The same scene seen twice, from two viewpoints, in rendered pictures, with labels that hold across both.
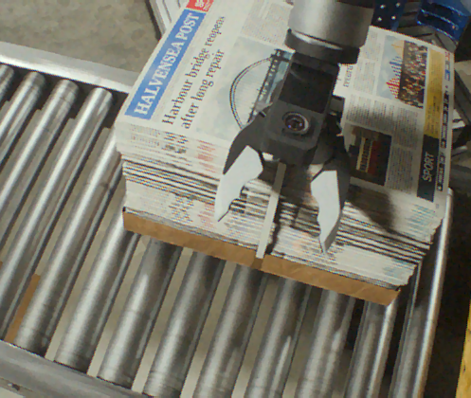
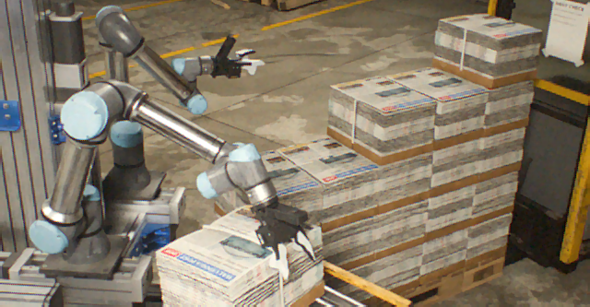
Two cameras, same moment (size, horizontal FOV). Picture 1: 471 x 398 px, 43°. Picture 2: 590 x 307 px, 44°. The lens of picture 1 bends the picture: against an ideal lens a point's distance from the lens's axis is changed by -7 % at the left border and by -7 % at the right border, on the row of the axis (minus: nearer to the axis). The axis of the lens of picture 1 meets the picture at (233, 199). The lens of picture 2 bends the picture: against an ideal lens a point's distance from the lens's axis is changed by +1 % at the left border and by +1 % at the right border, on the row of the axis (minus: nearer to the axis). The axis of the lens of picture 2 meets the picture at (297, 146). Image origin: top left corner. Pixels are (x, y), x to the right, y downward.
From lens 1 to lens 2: 1.52 m
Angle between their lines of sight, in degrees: 55
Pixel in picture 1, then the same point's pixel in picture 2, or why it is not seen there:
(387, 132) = not seen: hidden behind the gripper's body
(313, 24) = (267, 193)
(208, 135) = (254, 264)
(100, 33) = not seen: outside the picture
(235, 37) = (205, 249)
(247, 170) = (283, 252)
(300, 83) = (281, 208)
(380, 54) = (239, 220)
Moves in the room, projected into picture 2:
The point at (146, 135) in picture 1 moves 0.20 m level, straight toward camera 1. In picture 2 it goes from (241, 282) to (318, 296)
